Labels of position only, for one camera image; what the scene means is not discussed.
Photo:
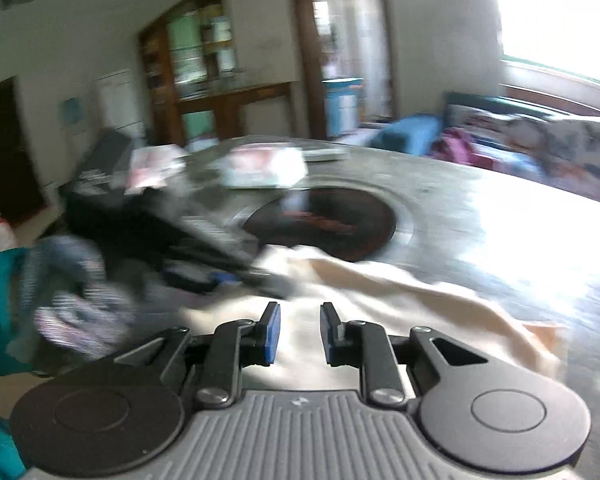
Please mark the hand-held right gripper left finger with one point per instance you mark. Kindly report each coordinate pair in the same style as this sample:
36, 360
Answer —
272, 332

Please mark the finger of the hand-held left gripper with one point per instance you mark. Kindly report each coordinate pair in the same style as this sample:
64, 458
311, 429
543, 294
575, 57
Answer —
260, 277
205, 277

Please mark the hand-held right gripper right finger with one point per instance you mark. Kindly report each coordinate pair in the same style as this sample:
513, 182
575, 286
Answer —
329, 332

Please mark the cream cloth garment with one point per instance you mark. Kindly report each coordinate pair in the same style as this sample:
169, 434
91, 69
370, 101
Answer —
380, 305

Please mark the person's left hand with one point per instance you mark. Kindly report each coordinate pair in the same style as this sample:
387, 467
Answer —
75, 305

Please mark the red and white packet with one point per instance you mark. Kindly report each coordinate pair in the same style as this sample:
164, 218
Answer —
152, 165

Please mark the dark round table inset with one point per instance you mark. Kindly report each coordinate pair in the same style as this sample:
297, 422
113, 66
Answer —
325, 220

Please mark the white refrigerator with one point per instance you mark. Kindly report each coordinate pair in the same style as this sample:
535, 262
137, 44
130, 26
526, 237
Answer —
120, 100

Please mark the dark wooden door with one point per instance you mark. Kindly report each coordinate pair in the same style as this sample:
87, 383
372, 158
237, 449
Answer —
5, 150

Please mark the wooden display cabinet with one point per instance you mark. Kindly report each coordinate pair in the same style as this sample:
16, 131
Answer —
200, 60

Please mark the blue cabinet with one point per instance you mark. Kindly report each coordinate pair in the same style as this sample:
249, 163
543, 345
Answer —
342, 105

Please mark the blue sofa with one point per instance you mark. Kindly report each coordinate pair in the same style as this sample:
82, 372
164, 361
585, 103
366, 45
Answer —
410, 135

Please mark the pink cloth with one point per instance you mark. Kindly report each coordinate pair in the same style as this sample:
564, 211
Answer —
452, 145

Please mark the low butterfly print cushion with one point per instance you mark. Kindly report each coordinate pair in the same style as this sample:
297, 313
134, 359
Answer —
485, 120

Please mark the large butterfly print cushion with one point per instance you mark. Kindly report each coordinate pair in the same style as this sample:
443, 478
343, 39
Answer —
570, 150

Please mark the window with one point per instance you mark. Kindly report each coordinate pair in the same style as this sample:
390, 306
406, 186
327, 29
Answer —
555, 10

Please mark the dark wooden door frame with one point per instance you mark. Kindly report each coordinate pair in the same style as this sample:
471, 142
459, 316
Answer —
305, 50

